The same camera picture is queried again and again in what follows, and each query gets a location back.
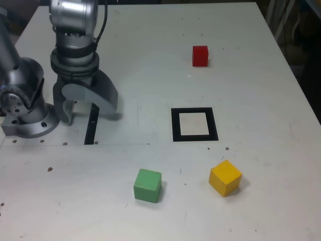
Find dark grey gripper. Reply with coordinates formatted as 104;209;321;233
49;49;119;126

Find green cube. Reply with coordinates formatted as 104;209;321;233
132;168;163;203

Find red cube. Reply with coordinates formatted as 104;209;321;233
192;45;210;67

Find yellow cube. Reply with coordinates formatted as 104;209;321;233
208;159;243;198

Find black tape square outline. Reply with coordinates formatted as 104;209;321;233
171;107;219;143

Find black tape strip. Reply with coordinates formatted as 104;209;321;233
84;102;100;146

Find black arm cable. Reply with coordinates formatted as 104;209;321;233
94;0;109;51

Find white hanging cables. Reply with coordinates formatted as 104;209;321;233
265;0;301;46

